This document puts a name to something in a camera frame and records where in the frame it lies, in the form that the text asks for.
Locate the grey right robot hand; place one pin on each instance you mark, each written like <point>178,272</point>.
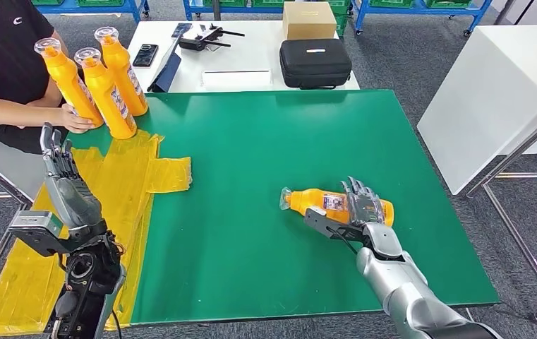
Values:
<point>365,206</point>

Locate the person's right hand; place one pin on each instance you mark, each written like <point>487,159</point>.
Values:
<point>74,119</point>

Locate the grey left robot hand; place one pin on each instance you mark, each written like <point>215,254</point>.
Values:
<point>69,192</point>

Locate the orange bottle with clear cap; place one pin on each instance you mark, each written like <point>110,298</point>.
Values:
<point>315,201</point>
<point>123,70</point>
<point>67,82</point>
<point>104,98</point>

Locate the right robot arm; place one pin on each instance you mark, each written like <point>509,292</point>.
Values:
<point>403,285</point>

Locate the person's right forearm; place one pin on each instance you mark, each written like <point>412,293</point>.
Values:
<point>15,112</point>

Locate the grey seat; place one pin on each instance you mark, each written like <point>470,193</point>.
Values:
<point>6,156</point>

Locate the person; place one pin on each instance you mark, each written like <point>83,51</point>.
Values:
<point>1,61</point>

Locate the black smartphone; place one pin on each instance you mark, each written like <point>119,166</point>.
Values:
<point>145,55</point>

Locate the tablet in blue folio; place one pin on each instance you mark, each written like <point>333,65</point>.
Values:
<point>169,72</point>

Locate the yellow tape sheet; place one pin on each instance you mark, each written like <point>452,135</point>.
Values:
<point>20,290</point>

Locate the blue metal rack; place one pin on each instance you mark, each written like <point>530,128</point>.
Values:
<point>95,8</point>
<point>427,7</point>
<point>240,9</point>

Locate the green plastic crate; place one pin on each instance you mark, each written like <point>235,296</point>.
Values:
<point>48,2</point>
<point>448,3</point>
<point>268,2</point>
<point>100,2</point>
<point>392,3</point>
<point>342,21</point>
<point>226,2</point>

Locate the blue phone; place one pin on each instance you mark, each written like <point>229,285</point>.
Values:
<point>181,29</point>

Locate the black antenna controller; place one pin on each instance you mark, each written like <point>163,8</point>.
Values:
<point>197,43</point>

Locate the black zip case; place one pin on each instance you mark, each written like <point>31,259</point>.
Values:
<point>315,63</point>

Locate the white cabinet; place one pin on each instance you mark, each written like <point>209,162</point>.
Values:
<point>488,98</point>

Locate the white flat box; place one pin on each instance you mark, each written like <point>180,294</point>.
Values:
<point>235,79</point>

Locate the white table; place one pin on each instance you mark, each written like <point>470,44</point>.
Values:
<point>254,56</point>

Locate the cardboard box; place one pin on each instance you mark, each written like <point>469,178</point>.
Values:
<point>309,21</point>

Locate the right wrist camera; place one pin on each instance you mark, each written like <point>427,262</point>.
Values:
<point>324,222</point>

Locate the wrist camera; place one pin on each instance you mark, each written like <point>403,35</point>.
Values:
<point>34,229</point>
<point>324,222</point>

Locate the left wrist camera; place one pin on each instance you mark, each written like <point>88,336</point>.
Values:
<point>34,229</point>

